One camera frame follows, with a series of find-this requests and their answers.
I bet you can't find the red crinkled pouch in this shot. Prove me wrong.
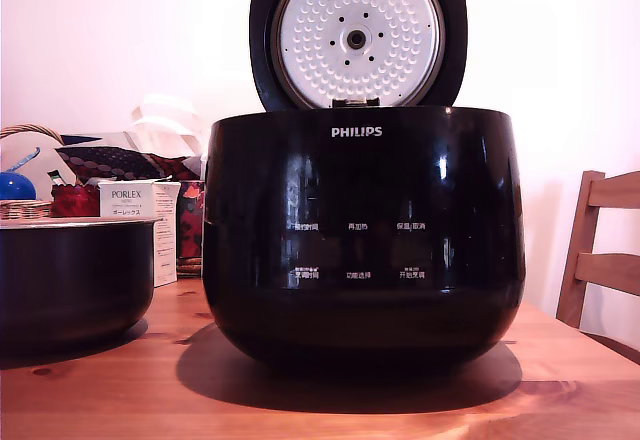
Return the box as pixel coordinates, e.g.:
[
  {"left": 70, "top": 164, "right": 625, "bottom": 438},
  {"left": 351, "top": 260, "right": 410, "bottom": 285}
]
[{"left": 49, "top": 183, "right": 101, "bottom": 219}]

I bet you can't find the blue ball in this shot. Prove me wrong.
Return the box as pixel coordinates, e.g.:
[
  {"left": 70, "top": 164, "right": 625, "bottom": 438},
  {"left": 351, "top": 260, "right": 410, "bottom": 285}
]
[{"left": 0, "top": 171, "right": 38, "bottom": 202}]

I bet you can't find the wooden chair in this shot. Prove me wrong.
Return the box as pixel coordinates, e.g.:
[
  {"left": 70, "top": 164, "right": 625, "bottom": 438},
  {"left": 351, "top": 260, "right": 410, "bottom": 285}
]
[{"left": 555, "top": 169, "right": 640, "bottom": 352}]

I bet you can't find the black Philips rice cooker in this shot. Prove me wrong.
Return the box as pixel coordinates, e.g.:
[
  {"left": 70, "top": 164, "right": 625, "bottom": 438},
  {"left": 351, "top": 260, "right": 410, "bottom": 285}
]
[{"left": 201, "top": 105, "right": 527, "bottom": 367}]

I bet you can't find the white plastic bag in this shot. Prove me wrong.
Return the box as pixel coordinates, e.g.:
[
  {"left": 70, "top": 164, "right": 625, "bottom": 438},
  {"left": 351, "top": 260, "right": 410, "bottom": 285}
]
[{"left": 123, "top": 93, "right": 212, "bottom": 157}]

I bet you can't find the dotted patterned fabric bag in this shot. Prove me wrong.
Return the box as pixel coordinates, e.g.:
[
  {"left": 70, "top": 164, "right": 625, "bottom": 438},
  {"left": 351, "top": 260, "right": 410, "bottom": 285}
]
[{"left": 54, "top": 143, "right": 202, "bottom": 182}]

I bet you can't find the black rice cooker lid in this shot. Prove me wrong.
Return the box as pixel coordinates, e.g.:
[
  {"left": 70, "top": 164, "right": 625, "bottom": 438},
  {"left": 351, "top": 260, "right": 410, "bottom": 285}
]
[{"left": 248, "top": 0, "right": 469, "bottom": 111}]

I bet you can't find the red black floral tin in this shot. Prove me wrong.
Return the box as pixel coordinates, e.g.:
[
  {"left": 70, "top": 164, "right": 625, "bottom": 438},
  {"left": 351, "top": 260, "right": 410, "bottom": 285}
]
[{"left": 175, "top": 179, "right": 207, "bottom": 279}]

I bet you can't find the white Porlex box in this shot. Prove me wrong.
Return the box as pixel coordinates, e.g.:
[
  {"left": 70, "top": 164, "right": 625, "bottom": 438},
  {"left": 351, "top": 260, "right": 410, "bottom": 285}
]
[{"left": 96, "top": 179, "right": 182, "bottom": 289}]

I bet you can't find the dark metallic pot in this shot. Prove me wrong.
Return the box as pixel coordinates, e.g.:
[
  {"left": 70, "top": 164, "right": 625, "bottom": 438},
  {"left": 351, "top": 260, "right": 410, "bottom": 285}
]
[{"left": 0, "top": 216, "right": 161, "bottom": 357}]

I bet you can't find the wicker basket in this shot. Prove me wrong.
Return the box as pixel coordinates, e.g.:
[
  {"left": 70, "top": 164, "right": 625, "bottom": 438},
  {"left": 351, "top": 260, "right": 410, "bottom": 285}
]
[{"left": 0, "top": 123, "right": 65, "bottom": 221}]

